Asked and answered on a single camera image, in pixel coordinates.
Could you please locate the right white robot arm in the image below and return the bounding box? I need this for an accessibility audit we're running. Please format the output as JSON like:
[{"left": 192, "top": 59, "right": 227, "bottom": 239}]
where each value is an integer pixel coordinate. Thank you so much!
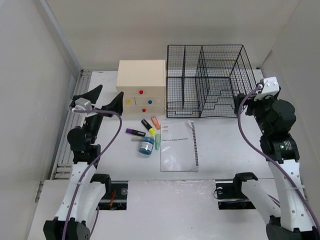
[{"left": 231, "top": 93, "right": 320, "bottom": 240}]

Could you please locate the white instruction booklet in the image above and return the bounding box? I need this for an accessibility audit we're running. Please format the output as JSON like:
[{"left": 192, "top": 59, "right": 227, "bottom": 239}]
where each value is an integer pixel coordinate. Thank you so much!
[{"left": 160, "top": 120, "right": 199, "bottom": 173}]

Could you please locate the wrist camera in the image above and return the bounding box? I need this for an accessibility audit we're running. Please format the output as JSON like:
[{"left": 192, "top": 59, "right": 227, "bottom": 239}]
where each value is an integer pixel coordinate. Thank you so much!
[
  {"left": 69, "top": 97, "right": 92, "bottom": 111},
  {"left": 254, "top": 76, "right": 280, "bottom": 101}
]

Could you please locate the aluminium rail left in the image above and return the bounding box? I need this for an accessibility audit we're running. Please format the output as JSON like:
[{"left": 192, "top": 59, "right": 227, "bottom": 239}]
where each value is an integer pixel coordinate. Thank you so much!
[{"left": 48, "top": 69, "right": 92, "bottom": 180}]

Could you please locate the small beige eraser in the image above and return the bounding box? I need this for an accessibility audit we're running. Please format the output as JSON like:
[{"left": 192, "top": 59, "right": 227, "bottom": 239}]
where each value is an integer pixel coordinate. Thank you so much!
[{"left": 131, "top": 136, "right": 142, "bottom": 141}]

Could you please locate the orange highlighter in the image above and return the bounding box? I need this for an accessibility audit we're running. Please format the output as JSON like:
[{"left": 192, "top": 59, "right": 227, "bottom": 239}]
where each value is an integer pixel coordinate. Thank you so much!
[{"left": 150, "top": 116, "right": 161, "bottom": 130}]

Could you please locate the green highlighter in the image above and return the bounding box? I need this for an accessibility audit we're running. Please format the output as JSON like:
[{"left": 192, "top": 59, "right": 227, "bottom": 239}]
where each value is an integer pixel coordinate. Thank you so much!
[{"left": 154, "top": 133, "right": 161, "bottom": 150}]

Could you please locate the purple black highlighter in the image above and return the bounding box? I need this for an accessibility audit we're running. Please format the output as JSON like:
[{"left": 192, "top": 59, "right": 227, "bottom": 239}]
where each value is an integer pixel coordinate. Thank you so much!
[{"left": 125, "top": 128, "right": 146, "bottom": 137}]

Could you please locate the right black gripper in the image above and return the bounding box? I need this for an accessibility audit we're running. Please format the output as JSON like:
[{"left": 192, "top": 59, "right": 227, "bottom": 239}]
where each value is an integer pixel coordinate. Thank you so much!
[{"left": 234, "top": 91, "right": 277, "bottom": 135}]

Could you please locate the yellow black highlighter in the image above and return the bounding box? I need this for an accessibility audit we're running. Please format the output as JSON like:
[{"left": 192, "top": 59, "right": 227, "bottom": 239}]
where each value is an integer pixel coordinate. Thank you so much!
[{"left": 141, "top": 119, "right": 156, "bottom": 136}]

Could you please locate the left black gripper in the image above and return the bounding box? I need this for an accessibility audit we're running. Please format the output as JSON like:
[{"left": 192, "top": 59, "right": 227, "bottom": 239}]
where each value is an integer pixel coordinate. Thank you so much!
[{"left": 73, "top": 85, "right": 123, "bottom": 144}]

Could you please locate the beige wooden drawer cabinet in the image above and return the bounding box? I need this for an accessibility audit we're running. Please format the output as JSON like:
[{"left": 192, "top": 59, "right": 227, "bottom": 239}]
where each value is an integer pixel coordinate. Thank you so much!
[{"left": 116, "top": 59, "right": 166, "bottom": 107}]

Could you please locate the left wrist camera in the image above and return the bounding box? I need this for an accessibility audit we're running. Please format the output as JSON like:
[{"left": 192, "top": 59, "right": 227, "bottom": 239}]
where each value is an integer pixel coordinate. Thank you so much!
[{"left": 69, "top": 97, "right": 92, "bottom": 111}]

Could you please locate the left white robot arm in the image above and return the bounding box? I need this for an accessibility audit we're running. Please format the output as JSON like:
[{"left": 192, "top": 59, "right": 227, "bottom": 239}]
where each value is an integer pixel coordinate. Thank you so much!
[{"left": 43, "top": 85, "right": 124, "bottom": 240}]

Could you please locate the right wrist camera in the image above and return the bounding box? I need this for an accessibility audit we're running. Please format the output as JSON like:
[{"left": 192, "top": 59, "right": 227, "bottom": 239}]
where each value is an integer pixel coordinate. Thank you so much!
[{"left": 254, "top": 76, "right": 280, "bottom": 101}]

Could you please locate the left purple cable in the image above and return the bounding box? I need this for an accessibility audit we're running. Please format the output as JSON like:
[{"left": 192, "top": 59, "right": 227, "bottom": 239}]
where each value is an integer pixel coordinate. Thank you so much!
[{"left": 61, "top": 106, "right": 123, "bottom": 240}]

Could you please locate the black wire mesh organizer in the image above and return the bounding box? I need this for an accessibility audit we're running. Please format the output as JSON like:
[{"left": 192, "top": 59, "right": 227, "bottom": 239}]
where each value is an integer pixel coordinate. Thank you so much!
[{"left": 165, "top": 44, "right": 256, "bottom": 119}]

